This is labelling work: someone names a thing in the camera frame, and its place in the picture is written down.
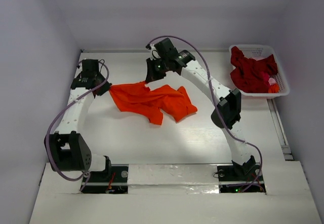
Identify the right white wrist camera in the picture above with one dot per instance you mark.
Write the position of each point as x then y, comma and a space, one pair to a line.
154, 53

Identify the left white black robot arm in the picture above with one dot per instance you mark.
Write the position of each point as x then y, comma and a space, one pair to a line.
66, 148

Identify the orange t shirt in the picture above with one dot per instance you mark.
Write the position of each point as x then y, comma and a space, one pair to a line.
140, 99

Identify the white plastic basket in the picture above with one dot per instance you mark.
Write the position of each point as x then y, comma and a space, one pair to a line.
258, 52

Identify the dark red t shirt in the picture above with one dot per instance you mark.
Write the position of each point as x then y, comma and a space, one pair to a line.
247, 73

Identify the small orange garment in basket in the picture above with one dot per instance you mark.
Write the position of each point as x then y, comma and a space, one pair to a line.
274, 88

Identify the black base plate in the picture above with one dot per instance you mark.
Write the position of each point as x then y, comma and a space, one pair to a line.
101, 183
230, 182

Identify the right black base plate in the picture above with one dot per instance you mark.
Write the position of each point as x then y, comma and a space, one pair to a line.
230, 182

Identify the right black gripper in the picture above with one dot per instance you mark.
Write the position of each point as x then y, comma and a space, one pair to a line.
152, 72

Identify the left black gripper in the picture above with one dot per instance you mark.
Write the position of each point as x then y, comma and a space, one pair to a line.
105, 88

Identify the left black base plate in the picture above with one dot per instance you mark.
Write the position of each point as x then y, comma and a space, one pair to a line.
101, 183

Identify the pink garment in basket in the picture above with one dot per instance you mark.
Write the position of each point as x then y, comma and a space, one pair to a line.
267, 79

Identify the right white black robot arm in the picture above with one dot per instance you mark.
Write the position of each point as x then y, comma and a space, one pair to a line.
227, 107

